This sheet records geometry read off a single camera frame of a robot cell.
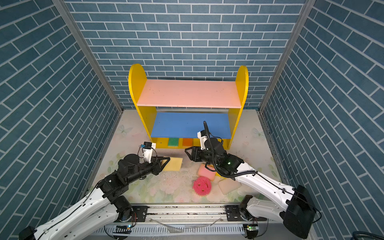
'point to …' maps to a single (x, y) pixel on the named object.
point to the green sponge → (173, 142)
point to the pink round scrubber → (202, 186)
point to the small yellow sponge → (216, 174)
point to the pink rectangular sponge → (203, 171)
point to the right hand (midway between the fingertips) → (185, 149)
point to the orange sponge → (187, 142)
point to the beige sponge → (228, 185)
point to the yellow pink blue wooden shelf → (174, 111)
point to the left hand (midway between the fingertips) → (169, 160)
